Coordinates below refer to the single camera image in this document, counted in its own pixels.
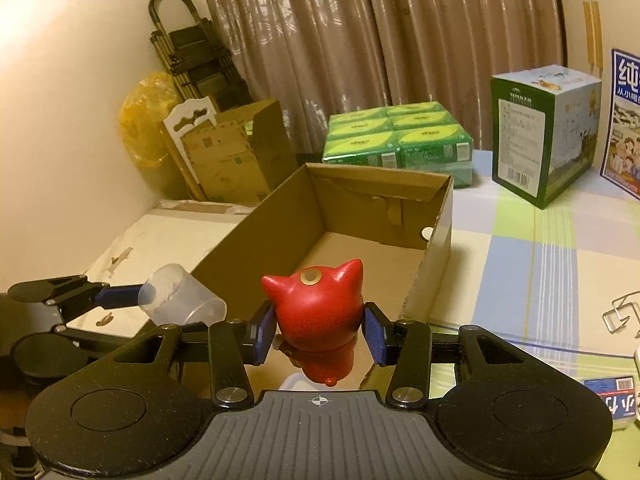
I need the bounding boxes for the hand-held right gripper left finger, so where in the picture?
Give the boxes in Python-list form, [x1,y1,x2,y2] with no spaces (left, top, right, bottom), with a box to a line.
[107,305,278,409]

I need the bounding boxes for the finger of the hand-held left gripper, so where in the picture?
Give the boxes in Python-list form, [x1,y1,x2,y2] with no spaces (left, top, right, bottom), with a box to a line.
[52,321,168,358]
[7,274,147,312]

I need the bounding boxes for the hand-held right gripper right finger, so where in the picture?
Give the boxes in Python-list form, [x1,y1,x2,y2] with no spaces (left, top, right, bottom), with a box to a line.
[363,302,532,409]

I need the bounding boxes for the clear plastic bag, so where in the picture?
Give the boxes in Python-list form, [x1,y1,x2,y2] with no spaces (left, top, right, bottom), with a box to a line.
[138,263,227,327]

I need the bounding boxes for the cardboard box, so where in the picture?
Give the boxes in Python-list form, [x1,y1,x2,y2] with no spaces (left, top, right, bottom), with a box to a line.
[192,162,455,332]

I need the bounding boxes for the white embroidered cloth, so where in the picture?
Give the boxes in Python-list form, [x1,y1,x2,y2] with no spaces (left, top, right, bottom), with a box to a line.
[64,198,262,339]

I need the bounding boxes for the yellow plastic bag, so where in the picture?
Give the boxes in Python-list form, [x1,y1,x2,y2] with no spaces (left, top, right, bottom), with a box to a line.
[117,72,182,171]

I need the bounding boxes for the folded cardboard boxes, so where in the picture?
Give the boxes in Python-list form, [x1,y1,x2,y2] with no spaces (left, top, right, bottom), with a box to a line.
[179,99,300,207]

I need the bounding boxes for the white wooden chair back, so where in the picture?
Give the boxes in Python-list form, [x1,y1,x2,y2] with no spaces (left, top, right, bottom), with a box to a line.
[159,98,221,202]

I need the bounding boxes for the pack of green tissue packets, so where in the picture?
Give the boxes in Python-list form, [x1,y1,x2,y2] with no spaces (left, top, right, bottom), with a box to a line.
[321,101,475,190]

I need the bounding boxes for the blue label packet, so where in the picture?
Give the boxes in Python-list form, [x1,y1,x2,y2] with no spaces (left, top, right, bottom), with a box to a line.
[582,376,640,432]

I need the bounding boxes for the metal clip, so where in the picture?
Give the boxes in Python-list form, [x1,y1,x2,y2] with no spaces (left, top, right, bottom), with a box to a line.
[602,290,640,336]

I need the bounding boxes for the folding step ladder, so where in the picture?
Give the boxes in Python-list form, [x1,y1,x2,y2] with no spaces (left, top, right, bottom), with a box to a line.
[148,0,254,111]

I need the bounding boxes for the green white carton box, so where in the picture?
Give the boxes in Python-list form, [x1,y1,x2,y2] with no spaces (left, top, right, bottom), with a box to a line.
[489,63,603,210]

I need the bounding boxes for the beige patterned curtain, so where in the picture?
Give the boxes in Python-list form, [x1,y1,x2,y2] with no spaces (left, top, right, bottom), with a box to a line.
[193,0,569,155]

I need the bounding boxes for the blue illustrated milk box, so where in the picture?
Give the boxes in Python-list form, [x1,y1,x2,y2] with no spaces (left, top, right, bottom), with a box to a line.
[598,48,640,192]

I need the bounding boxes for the wooden wall stick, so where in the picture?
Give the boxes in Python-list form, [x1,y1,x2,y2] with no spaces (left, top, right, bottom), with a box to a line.
[582,1,592,75]
[591,1,601,77]

